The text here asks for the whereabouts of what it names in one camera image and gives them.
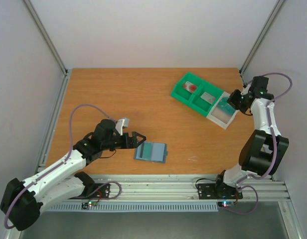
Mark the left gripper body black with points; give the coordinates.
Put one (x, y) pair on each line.
(125, 144)

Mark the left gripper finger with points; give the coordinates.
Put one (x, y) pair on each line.
(136, 143)
(138, 136)

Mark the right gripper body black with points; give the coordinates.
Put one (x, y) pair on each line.
(234, 100)

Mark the teal card numbered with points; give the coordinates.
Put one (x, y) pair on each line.
(146, 151)

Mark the teal card holder wallet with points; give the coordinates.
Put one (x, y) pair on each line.
(152, 152)

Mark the teal card black stripe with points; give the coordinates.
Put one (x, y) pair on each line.
(223, 102)

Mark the grey card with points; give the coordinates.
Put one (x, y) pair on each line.
(208, 98)

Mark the red circle card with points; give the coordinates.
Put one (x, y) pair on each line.
(190, 87)

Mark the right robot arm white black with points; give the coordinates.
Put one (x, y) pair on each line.
(264, 150)

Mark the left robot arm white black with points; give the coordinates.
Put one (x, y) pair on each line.
(24, 201)

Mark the white plastic bin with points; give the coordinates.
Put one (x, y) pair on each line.
(219, 117)

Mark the green plastic bin middle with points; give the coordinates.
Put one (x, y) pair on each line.
(201, 106)

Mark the green plastic bin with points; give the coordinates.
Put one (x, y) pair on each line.
(201, 106)
(182, 95)

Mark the green plastic bin far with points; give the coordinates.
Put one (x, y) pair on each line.
(182, 95)

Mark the left small circuit board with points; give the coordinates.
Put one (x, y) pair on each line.
(88, 205)

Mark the small circuit board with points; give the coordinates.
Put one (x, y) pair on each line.
(88, 205)
(226, 204)

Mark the right small circuit board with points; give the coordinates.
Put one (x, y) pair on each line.
(226, 204)

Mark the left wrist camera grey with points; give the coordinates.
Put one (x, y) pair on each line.
(122, 124)

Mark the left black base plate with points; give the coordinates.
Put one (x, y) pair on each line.
(103, 190)

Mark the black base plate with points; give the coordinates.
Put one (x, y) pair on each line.
(103, 190)
(212, 191)

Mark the aluminium rail base frame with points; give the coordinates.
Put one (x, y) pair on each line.
(176, 188)

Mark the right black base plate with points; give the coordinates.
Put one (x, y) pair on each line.
(212, 191)

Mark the right aluminium corner post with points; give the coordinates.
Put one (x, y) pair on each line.
(262, 35)

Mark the aluminium corner post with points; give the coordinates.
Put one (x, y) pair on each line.
(262, 35)
(39, 24)

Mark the left aluminium corner post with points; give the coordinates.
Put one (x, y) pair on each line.
(39, 24)

